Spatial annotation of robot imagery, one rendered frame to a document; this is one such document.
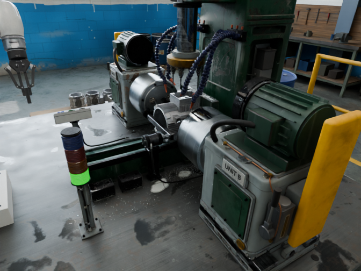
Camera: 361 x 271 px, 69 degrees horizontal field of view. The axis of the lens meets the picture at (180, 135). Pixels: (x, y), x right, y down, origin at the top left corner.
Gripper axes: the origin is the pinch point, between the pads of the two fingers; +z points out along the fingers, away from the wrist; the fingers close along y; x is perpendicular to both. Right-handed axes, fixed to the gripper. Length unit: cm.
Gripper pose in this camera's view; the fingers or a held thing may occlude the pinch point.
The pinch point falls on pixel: (28, 95)
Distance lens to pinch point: 141.9
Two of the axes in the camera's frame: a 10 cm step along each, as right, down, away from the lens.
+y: 8.7, -2.2, 4.4
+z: 1.8, 9.7, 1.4
